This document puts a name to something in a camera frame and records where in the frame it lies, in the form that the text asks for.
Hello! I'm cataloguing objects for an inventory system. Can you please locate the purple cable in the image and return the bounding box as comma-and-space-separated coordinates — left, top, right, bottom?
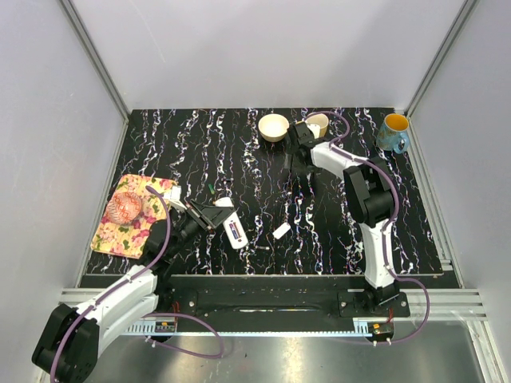
305, 110, 430, 347
50, 185, 224, 383

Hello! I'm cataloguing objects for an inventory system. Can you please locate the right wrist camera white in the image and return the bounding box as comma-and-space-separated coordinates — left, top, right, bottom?
307, 124, 321, 139

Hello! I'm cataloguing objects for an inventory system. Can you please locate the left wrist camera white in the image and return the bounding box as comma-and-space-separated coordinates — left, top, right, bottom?
164, 187, 183, 208

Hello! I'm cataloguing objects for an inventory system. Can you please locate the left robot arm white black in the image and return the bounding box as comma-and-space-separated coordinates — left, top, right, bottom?
31, 197, 236, 382

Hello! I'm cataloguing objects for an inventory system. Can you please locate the white battery cover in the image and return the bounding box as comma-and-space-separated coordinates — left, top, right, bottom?
272, 223, 291, 239

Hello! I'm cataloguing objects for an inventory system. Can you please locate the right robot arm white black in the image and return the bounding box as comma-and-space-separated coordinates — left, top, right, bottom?
285, 121, 399, 313

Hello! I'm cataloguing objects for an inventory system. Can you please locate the blue purple battery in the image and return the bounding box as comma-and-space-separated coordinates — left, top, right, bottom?
230, 222, 244, 242

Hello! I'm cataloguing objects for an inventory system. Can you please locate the red patterned glass bowl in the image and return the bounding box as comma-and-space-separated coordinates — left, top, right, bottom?
105, 191, 142, 225

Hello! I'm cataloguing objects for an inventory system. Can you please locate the white remote control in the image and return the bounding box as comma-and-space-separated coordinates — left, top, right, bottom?
214, 197, 248, 250

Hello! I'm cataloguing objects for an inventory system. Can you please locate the yellow mug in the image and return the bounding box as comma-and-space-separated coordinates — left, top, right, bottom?
295, 112, 329, 138

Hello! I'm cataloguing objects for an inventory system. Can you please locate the cream ceramic bowl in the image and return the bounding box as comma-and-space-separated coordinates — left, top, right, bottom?
258, 113, 290, 143

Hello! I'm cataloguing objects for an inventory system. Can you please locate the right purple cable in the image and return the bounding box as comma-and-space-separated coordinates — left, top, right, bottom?
305, 110, 430, 347

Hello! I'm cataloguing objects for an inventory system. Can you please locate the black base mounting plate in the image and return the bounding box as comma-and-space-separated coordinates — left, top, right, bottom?
172, 287, 411, 319

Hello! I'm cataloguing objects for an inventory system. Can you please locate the blue floral mug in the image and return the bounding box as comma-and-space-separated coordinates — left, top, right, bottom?
376, 113, 410, 154

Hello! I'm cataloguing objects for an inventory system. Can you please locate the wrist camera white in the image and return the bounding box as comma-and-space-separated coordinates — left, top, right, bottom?
164, 187, 183, 208
307, 124, 321, 139

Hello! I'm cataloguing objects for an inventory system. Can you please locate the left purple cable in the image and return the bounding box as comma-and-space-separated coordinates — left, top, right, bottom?
50, 185, 224, 383

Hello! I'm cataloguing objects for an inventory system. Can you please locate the floral rectangular tray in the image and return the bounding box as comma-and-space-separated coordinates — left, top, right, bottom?
91, 174, 180, 259

